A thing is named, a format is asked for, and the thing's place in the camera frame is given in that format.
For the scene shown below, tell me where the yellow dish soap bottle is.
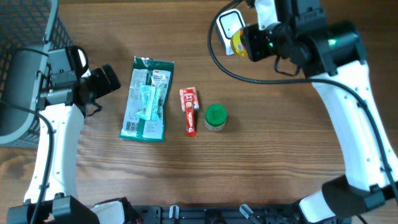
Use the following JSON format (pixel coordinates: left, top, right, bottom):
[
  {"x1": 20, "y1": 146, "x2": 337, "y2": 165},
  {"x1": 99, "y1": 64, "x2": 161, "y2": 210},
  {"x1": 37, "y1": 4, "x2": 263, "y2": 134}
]
[{"x1": 231, "y1": 28, "x2": 248, "y2": 56}]

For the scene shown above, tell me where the green white plastic package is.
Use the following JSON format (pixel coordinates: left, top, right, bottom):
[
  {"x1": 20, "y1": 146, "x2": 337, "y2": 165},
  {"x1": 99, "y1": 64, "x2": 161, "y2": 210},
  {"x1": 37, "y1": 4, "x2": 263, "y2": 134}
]
[{"x1": 119, "y1": 57, "x2": 175, "y2": 142}]

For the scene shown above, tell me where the red white tissue pack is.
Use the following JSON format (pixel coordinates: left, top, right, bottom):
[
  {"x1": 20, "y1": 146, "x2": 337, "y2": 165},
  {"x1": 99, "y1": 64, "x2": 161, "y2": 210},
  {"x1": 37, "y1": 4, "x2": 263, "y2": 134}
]
[{"x1": 179, "y1": 87, "x2": 200, "y2": 112}]

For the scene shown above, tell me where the green lid white jar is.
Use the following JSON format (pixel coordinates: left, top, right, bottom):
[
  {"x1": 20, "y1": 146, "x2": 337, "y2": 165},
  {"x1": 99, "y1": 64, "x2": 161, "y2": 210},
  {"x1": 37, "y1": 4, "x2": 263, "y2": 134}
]
[{"x1": 205, "y1": 104, "x2": 228, "y2": 131}]

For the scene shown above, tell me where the red Nescafe coffee stick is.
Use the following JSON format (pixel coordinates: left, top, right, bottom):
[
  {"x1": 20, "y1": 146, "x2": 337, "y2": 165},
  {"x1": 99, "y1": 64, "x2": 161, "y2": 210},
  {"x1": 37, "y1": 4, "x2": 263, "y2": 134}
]
[{"x1": 183, "y1": 90, "x2": 197, "y2": 137}]

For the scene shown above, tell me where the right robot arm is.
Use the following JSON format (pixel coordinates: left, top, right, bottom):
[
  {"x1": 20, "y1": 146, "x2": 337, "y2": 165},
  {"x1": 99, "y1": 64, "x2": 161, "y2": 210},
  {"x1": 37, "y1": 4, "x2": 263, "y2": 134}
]
[{"x1": 234, "y1": 1, "x2": 397, "y2": 223}]

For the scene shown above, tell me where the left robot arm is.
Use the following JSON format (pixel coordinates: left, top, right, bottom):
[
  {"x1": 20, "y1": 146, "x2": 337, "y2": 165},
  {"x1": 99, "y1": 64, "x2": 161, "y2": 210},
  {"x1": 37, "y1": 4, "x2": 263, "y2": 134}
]
[{"x1": 1, "y1": 45, "x2": 142, "y2": 223}]

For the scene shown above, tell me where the white barcode scanner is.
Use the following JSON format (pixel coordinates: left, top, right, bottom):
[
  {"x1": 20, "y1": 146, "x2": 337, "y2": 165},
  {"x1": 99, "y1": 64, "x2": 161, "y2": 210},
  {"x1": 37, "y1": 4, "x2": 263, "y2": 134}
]
[{"x1": 216, "y1": 9, "x2": 245, "y2": 55}]

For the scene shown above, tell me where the dark grey plastic basket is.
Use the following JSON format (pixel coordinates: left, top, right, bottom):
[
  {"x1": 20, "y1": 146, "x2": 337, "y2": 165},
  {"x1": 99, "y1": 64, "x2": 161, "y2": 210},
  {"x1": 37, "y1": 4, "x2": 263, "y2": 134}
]
[{"x1": 1, "y1": 0, "x2": 73, "y2": 147}]

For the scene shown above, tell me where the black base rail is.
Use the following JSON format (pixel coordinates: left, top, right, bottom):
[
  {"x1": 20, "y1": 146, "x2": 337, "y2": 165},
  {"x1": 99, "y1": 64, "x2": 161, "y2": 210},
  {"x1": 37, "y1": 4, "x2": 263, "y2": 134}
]
[{"x1": 133, "y1": 204, "x2": 308, "y2": 224}]

